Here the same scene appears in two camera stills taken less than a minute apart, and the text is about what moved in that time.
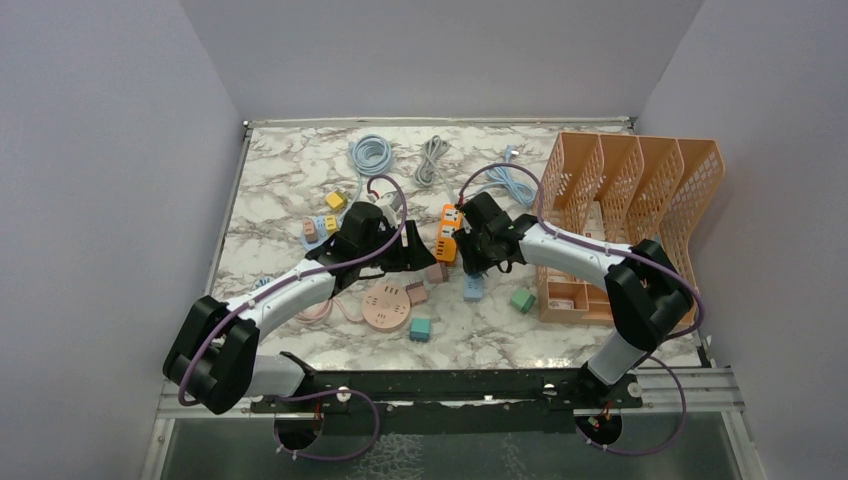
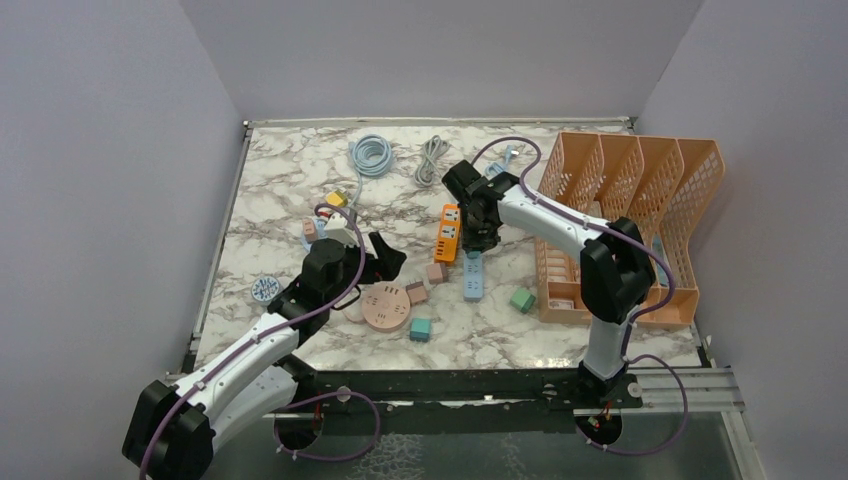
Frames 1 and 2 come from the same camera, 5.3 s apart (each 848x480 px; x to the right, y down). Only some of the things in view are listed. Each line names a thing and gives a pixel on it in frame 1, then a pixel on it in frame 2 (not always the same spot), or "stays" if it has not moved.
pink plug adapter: (310, 231) stays
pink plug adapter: (436, 273) stays
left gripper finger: (415, 255) → (390, 260)
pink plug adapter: (416, 293) stays
